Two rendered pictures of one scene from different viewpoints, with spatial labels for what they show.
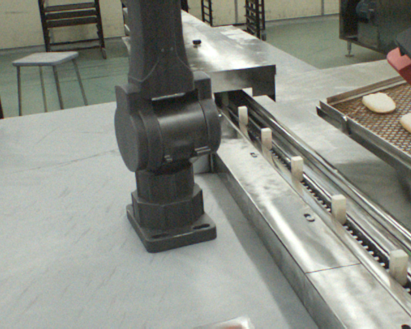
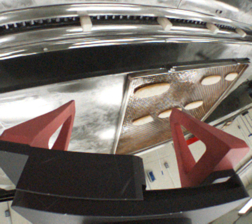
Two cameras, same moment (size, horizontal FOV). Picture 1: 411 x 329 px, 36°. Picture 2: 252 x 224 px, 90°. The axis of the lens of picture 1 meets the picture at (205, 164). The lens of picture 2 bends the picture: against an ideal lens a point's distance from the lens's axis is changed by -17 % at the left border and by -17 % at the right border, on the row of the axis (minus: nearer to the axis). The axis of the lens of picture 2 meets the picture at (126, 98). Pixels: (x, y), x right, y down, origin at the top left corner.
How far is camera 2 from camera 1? 0.35 m
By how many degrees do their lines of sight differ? 52
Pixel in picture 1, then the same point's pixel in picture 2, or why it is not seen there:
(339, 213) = (210, 26)
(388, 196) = (203, 49)
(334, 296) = not seen: outside the picture
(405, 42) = (236, 202)
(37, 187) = not seen: outside the picture
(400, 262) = (164, 24)
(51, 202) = not seen: outside the picture
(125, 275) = not seen: outside the picture
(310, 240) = not seen: outside the picture
